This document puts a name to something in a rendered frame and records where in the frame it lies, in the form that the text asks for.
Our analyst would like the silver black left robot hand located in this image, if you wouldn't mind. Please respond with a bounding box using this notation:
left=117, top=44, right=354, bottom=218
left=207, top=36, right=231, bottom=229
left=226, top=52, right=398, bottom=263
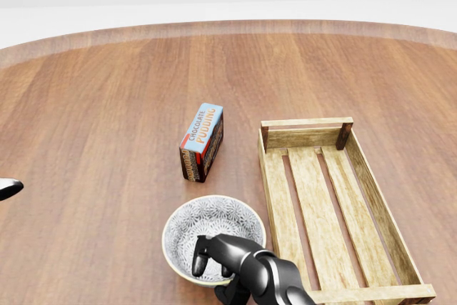
left=0, top=178, right=25, bottom=201

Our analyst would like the patterned black white bowl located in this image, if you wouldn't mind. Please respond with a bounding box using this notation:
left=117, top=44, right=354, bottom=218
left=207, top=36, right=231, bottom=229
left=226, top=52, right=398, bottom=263
left=161, top=195, right=267, bottom=289

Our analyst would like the wooden slat tray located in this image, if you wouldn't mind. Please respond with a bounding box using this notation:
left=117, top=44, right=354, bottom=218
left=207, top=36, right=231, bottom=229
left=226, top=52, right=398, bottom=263
left=257, top=116, right=437, bottom=305

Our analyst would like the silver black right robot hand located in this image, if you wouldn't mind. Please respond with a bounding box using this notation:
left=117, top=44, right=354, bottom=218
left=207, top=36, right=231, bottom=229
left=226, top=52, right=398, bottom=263
left=191, top=233, right=278, bottom=305

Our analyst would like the chocolate pudding box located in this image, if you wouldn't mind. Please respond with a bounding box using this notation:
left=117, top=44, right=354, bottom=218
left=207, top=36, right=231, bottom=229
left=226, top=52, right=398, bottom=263
left=179, top=102, right=225, bottom=184

